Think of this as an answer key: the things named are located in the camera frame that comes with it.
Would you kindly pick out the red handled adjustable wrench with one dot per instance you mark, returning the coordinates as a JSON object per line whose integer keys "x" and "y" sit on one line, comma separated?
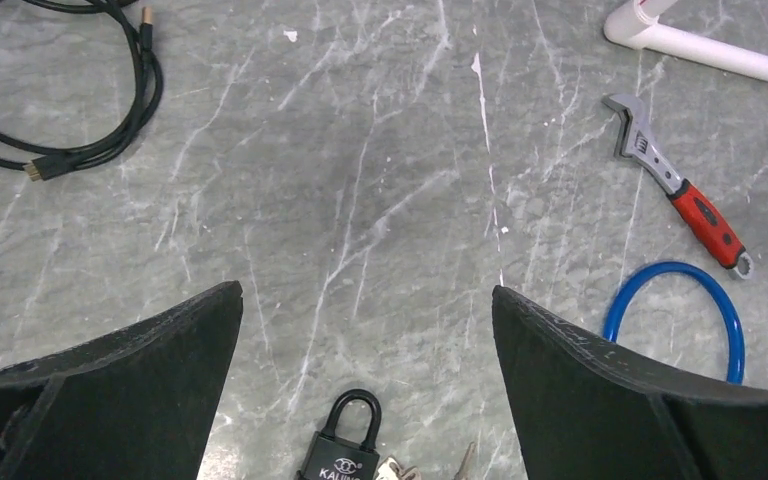
{"x": 636, "y": 142}

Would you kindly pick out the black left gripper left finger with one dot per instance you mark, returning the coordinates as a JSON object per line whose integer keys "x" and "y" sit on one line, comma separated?
{"x": 136, "y": 403}

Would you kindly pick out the white pvc pipe frame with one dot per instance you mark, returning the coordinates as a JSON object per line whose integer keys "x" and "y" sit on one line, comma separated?
{"x": 635, "y": 25}

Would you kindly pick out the silver key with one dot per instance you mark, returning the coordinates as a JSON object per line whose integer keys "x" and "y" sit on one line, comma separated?
{"x": 391, "y": 469}

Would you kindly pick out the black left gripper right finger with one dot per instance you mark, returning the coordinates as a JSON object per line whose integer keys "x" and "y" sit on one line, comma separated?
{"x": 587, "y": 408}

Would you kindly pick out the black padlock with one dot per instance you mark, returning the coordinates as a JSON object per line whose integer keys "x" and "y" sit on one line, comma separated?
{"x": 331, "y": 457}

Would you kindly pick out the blue cable lock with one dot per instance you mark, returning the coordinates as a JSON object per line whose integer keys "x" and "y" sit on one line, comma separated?
{"x": 734, "y": 331}

